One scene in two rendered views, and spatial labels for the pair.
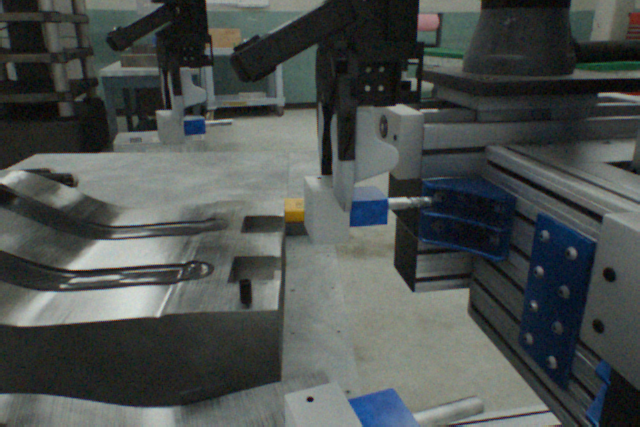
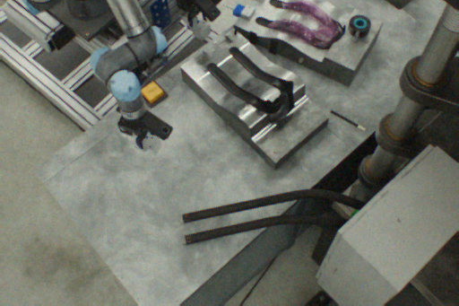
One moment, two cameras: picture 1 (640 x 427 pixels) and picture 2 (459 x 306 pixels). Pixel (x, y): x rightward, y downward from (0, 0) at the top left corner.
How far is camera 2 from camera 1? 2.11 m
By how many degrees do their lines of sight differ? 88
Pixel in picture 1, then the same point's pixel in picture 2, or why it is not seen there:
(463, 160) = not seen: hidden behind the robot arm
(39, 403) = (276, 36)
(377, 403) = (238, 10)
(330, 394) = (244, 12)
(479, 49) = (104, 4)
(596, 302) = not seen: outside the picture
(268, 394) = (245, 27)
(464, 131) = not seen: hidden behind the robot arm
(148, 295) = (246, 50)
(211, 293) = (238, 40)
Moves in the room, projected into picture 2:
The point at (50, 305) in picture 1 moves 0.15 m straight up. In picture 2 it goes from (262, 63) to (264, 38)
